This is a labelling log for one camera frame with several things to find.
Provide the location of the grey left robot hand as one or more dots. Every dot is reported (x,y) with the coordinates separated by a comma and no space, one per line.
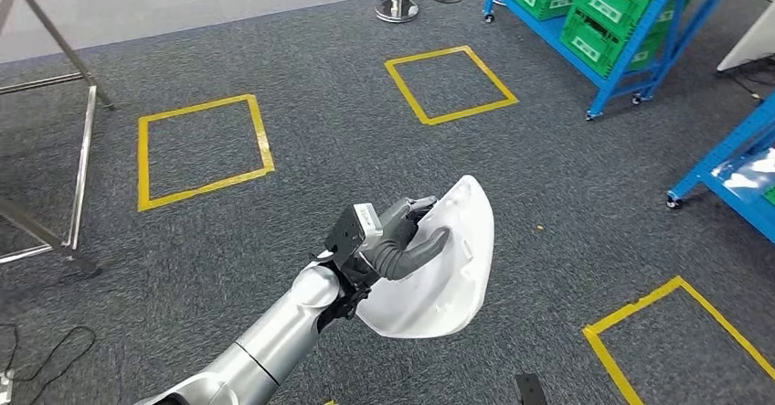
(402,217)

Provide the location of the white plastic shell part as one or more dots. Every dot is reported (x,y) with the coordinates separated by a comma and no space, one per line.
(448,293)

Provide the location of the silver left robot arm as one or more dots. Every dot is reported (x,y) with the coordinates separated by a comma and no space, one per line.
(272,342)

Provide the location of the blue metal shelf rack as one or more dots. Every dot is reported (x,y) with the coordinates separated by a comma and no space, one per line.
(539,30)
(720,154)

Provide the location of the stainless steel table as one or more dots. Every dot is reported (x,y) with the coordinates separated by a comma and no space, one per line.
(82,166)

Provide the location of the white table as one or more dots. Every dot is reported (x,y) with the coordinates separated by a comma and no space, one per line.
(754,42)

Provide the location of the white floor socket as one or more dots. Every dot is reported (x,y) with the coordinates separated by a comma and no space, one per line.
(5,390)

